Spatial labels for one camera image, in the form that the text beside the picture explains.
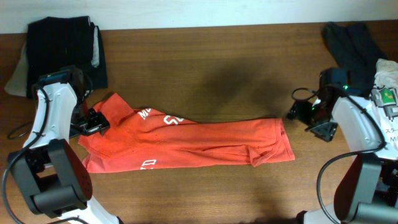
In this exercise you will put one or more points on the white printed t-shirt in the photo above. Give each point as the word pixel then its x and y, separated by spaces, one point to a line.
pixel 383 105

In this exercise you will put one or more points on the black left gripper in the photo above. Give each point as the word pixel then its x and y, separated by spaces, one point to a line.
pixel 99 124

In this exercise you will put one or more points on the dark grey garment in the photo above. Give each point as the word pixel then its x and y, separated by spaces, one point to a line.
pixel 355 51

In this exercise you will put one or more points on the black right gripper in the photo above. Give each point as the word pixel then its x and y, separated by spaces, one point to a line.
pixel 300 109

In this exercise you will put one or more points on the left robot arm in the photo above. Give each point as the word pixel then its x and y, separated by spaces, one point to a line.
pixel 48 173

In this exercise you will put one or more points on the orange red t-shirt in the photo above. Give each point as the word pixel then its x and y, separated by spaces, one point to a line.
pixel 146 139

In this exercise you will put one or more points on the folded black garment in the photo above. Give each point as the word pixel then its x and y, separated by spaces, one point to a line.
pixel 62 49

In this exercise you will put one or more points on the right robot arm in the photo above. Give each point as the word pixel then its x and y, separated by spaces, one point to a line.
pixel 368 191

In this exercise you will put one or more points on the folded grey garment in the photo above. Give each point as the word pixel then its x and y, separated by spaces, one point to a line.
pixel 17 81

